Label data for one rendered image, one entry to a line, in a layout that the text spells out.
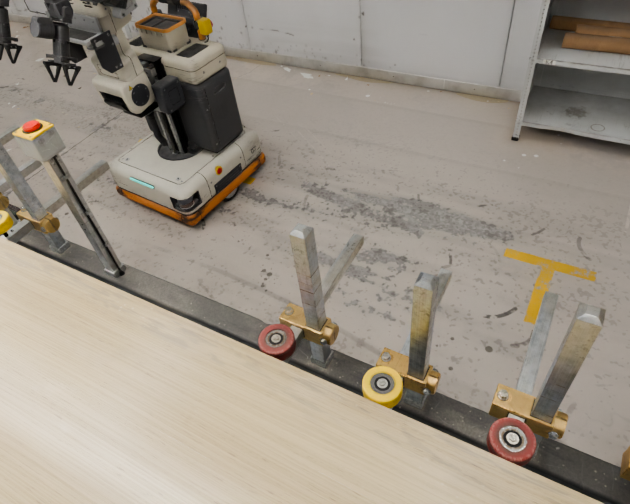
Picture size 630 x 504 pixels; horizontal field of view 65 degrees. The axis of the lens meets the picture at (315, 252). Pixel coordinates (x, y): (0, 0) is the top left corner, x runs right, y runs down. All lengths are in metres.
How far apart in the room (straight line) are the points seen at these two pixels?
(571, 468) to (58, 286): 1.26
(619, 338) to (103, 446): 1.95
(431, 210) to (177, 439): 1.99
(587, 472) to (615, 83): 2.67
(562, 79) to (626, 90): 0.35
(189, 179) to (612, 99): 2.51
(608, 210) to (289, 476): 2.32
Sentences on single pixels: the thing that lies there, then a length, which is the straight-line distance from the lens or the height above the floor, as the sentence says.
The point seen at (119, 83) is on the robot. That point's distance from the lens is 2.54.
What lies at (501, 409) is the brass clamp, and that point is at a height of 0.85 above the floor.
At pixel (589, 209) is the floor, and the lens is 2.89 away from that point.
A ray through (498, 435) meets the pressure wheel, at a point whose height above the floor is 0.91.
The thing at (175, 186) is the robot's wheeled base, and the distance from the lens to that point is 2.66.
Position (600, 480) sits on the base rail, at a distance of 1.25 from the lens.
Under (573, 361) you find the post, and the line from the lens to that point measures 0.91.
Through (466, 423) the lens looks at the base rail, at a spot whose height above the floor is 0.70.
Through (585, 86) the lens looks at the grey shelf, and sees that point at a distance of 3.56.
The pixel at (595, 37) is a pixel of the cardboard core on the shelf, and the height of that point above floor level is 0.59.
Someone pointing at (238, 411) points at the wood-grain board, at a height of 0.90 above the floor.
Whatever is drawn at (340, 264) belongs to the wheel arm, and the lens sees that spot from 1.29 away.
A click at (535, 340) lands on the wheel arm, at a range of 1.19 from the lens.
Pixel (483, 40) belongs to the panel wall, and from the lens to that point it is 3.56.
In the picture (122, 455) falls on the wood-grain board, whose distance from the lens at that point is 1.07.
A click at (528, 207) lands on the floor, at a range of 2.82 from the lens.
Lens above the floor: 1.80
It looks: 46 degrees down
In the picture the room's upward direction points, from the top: 8 degrees counter-clockwise
